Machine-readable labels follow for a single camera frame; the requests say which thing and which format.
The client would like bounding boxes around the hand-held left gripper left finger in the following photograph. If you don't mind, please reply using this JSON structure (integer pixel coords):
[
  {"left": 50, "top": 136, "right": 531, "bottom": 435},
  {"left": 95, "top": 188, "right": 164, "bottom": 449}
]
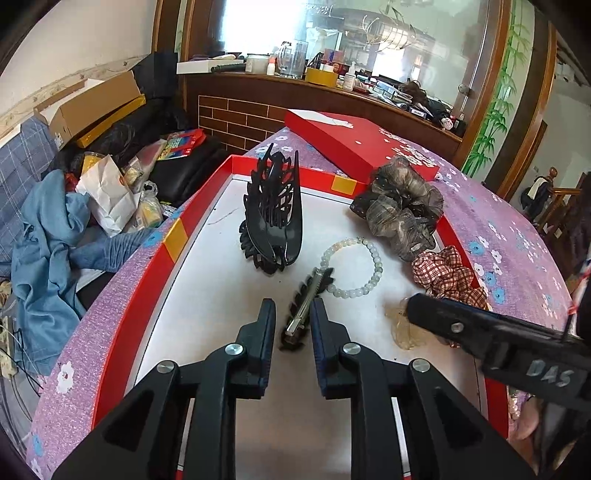
[{"left": 51, "top": 299, "right": 277, "bottom": 480}]

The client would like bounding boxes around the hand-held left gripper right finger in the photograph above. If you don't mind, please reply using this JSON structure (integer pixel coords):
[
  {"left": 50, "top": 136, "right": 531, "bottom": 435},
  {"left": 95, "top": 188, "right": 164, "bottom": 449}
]
[{"left": 310, "top": 298, "right": 536, "bottom": 480}]

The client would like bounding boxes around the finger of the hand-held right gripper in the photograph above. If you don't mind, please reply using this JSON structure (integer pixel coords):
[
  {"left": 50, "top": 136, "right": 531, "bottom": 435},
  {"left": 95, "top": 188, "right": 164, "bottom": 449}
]
[{"left": 406, "top": 293, "right": 498, "bottom": 356}]

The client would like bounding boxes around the black barrette hair clip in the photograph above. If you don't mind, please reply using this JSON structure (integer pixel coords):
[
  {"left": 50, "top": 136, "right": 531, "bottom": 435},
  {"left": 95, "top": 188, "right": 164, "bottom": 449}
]
[{"left": 278, "top": 267, "right": 335, "bottom": 349}]

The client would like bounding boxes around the beige sheer scrunchie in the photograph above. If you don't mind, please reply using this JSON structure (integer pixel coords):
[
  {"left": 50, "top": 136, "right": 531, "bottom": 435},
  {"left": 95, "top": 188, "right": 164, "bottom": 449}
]
[{"left": 385, "top": 295, "right": 444, "bottom": 352}]

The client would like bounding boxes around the red gift box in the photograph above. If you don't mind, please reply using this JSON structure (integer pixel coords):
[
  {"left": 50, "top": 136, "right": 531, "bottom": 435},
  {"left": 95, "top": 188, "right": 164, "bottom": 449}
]
[{"left": 90, "top": 154, "right": 513, "bottom": 480}]

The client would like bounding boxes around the red plaid scrunchie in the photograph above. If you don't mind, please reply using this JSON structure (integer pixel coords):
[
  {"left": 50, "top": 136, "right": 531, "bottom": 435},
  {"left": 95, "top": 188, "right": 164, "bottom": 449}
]
[{"left": 411, "top": 244, "right": 490, "bottom": 319}]

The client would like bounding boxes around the person's patterned garment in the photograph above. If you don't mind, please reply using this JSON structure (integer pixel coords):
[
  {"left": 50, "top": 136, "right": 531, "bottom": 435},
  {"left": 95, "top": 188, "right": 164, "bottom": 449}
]
[{"left": 566, "top": 171, "right": 591, "bottom": 333}]

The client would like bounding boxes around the purple floral tablecloth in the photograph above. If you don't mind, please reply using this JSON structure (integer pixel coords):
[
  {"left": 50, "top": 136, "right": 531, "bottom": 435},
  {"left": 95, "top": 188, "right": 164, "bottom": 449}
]
[{"left": 25, "top": 127, "right": 573, "bottom": 480}]

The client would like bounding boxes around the brown organza scrunchie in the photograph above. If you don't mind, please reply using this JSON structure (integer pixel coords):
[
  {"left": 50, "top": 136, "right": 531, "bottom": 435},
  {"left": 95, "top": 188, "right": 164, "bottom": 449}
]
[{"left": 348, "top": 156, "right": 445, "bottom": 261}]

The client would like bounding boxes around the black hair claw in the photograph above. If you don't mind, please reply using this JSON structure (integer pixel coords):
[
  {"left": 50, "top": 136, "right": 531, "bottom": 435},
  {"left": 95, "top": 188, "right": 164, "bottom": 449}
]
[{"left": 238, "top": 143, "right": 304, "bottom": 278}]

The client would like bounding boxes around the hanging dark jacket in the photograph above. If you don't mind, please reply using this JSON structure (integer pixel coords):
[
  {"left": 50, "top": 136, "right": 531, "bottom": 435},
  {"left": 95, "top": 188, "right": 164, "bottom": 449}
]
[{"left": 519, "top": 175, "right": 555, "bottom": 222}]

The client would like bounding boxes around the wooden staircase railing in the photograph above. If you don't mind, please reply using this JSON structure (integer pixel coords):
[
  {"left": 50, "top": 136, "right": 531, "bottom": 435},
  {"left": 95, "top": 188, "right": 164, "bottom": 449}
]
[{"left": 536, "top": 168, "right": 591, "bottom": 241}]

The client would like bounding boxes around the black bag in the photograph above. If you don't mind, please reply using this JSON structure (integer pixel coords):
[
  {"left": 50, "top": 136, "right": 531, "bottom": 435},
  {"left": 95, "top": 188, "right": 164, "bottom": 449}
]
[{"left": 83, "top": 51, "right": 232, "bottom": 208}]

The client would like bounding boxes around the red box lid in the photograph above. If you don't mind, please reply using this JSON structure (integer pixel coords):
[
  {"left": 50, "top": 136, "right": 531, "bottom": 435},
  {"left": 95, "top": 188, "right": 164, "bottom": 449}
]
[{"left": 284, "top": 109, "right": 441, "bottom": 183}]

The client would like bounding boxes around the white paper bag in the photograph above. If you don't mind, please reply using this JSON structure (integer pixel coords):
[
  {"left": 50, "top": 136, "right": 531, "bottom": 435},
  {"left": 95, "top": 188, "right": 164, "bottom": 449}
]
[{"left": 75, "top": 154, "right": 141, "bottom": 238}]

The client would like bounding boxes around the colourful snack packet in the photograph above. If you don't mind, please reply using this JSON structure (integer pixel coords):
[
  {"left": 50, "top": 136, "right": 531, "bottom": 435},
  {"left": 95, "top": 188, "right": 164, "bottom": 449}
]
[{"left": 157, "top": 128, "right": 206, "bottom": 161}]

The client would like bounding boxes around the pile of dark bags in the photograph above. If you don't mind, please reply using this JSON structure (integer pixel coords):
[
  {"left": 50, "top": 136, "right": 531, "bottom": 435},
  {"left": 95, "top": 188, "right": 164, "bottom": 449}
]
[{"left": 397, "top": 80, "right": 462, "bottom": 132}]

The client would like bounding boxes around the wooden counter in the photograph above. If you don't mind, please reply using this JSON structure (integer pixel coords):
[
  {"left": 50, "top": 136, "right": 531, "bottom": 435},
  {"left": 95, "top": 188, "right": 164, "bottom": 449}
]
[{"left": 182, "top": 69, "right": 465, "bottom": 160}]

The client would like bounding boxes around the blue denim cloth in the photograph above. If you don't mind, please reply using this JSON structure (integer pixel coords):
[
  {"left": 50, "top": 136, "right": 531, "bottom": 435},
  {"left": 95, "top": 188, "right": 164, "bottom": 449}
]
[{"left": 9, "top": 168, "right": 153, "bottom": 377}]

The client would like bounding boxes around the power strip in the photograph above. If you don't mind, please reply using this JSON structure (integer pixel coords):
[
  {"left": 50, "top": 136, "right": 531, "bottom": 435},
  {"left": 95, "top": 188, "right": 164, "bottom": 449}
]
[{"left": 0, "top": 281, "right": 19, "bottom": 379}]

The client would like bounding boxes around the glass mirror panel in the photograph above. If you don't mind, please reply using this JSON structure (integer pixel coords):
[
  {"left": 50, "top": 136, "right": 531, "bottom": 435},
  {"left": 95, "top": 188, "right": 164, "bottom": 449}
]
[{"left": 217, "top": 0, "right": 490, "bottom": 116}]

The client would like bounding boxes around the yellow tape roll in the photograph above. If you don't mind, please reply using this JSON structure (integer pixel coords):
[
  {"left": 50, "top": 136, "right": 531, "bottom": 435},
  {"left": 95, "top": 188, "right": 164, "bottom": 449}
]
[{"left": 305, "top": 65, "right": 340, "bottom": 86}]

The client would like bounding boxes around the flat white box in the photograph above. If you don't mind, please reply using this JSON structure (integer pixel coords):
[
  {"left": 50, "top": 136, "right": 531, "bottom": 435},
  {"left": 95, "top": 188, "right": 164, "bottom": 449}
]
[{"left": 176, "top": 59, "right": 247, "bottom": 75}]

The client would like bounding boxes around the glass pitcher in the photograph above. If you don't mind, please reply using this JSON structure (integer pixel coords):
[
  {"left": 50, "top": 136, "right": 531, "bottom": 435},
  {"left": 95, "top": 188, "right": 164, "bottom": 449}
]
[{"left": 277, "top": 41, "right": 309, "bottom": 79}]

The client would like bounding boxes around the cardboard box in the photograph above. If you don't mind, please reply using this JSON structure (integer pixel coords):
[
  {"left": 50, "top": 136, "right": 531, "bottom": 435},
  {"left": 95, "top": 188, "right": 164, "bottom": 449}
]
[{"left": 33, "top": 69, "right": 146, "bottom": 148}]

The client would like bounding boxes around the blue checked cloth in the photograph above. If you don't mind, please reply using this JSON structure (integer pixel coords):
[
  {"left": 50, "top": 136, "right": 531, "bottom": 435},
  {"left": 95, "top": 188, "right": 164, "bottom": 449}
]
[{"left": 0, "top": 115, "right": 56, "bottom": 264}]

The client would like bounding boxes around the pale jade bead bracelet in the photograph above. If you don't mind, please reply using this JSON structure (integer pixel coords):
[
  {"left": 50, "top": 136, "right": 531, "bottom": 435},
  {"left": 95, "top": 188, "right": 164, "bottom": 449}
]
[{"left": 320, "top": 236, "right": 385, "bottom": 301}]

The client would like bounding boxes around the bamboo wall painting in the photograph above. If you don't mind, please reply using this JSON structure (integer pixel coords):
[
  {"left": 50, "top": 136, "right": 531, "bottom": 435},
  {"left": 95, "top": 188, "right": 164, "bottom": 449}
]
[{"left": 462, "top": 18, "right": 532, "bottom": 178}]

